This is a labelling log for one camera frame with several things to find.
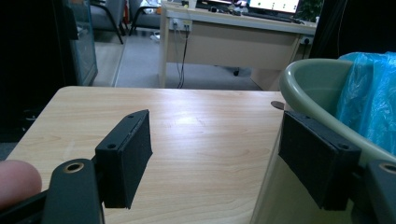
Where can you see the green potted plant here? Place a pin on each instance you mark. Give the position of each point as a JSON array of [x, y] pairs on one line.
[[309, 9]]

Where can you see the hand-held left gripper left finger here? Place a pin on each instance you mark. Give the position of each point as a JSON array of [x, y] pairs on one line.
[[124, 161]]

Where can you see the black keyboard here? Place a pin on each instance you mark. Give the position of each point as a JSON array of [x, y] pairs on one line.
[[271, 17]]

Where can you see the grey office chair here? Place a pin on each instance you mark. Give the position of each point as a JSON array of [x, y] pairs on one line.
[[146, 18], [106, 12]]

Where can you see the blue plastic bag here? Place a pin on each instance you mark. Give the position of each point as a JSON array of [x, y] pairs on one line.
[[370, 99]]

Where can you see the beige wooden office desk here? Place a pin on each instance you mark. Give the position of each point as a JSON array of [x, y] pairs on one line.
[[233, 46]]

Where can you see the green plastic bin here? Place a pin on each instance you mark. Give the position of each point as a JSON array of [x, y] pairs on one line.
[[305, 84]]

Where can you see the dark round table grommet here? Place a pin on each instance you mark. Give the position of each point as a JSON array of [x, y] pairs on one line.
[[278, 105]]

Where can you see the white power socket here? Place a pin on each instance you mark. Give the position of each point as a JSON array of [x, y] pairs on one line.
[[183, 24]]

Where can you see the computer monitor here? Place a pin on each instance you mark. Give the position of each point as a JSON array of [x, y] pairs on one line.
[[274, 4]]

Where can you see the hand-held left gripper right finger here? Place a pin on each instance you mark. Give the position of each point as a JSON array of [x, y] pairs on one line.
[[317, 158]]

